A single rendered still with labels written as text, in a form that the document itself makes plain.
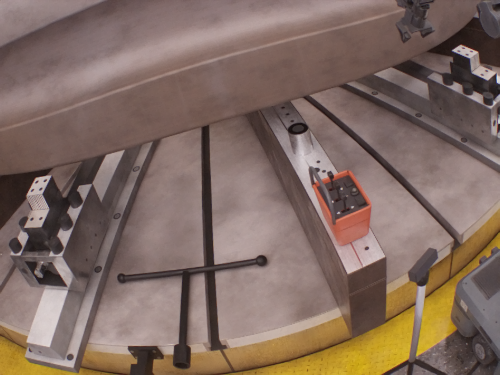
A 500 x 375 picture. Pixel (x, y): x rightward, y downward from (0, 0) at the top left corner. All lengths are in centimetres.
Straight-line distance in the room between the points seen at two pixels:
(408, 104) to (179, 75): 139
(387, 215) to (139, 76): 115
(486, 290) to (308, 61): 118
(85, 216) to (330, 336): 112
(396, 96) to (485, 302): 142
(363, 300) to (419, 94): 140
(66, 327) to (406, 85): 212
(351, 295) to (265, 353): 61
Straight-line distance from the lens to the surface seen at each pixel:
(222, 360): 224
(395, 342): 228
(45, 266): 234
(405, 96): 292
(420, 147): 271
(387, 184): 250
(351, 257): 169
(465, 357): 223
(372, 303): 182
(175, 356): 201
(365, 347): 228
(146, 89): 200
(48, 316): 227
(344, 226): 166
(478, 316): 205
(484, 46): 357
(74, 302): 232
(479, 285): 213
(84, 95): 211
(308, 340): 221
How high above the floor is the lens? 192
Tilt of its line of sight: 38 degrees down
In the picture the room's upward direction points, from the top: 18 degrees counter-clockwise
